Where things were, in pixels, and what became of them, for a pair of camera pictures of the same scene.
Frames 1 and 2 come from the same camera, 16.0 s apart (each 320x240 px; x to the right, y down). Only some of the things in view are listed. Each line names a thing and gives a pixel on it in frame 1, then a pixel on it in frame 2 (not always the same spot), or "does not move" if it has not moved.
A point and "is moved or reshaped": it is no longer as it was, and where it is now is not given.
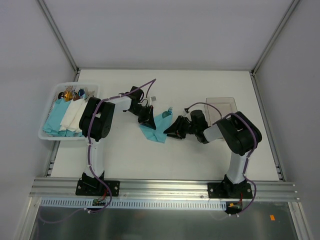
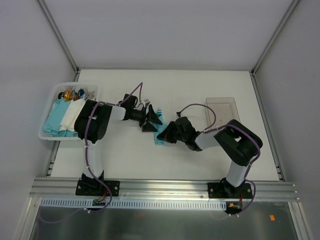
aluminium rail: [177, 189] does not move
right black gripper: [182, 125] -> [173, 131]
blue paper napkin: [162, 125] is moved or reshaped
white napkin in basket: [71, 119] does not move
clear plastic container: [218, 108] does not move
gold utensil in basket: [68, 92] does not move
